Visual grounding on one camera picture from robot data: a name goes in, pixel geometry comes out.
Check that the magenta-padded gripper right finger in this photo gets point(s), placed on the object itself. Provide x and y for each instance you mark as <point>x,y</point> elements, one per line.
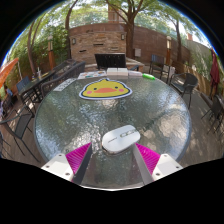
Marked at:
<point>149,159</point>

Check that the white open book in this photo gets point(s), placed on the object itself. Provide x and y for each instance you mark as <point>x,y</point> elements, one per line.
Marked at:
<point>117,72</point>

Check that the small white box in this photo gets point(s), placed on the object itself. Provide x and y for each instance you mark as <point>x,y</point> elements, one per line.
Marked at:
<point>135,74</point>

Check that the yellow duck-shaped mouse pad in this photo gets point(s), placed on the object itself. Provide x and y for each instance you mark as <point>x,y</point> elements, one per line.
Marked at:
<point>105,89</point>

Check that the wall lantern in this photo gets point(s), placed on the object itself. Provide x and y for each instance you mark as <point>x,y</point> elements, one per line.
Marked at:
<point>73,41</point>
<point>122,36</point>

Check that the white computer mouse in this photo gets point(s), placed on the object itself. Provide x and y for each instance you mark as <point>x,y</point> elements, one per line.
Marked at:
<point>120,139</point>

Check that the black mesh armchair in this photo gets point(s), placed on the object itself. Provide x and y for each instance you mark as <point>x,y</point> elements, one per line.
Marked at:
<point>63,79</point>
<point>21,126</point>
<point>23,84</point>
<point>215,110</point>
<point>63,65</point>
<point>185,83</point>

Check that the round dark side table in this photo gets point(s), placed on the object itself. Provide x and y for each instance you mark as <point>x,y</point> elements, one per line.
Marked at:
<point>36,81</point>

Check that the wooden lamp post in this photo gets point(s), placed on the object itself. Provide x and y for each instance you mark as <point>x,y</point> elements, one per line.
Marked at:
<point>168,50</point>
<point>51,53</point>

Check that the closed red parasol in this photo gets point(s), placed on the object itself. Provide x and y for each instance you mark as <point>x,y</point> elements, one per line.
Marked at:
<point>215,71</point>

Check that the person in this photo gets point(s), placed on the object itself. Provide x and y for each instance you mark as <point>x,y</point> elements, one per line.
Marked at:
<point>8,93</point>

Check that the grey electrical wall box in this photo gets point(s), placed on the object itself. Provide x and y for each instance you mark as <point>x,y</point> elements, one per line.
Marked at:
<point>137,52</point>

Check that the orange parasol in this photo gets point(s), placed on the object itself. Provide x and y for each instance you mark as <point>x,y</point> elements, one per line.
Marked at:
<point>7,70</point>

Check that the colourful printed sheet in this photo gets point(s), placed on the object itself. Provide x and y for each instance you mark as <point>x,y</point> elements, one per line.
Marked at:
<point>91,75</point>

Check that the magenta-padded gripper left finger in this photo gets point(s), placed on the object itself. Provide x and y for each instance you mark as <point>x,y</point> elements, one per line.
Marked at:
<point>75,159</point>

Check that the black slatted chair with armrests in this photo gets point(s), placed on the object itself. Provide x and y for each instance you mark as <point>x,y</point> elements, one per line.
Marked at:
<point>110,61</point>

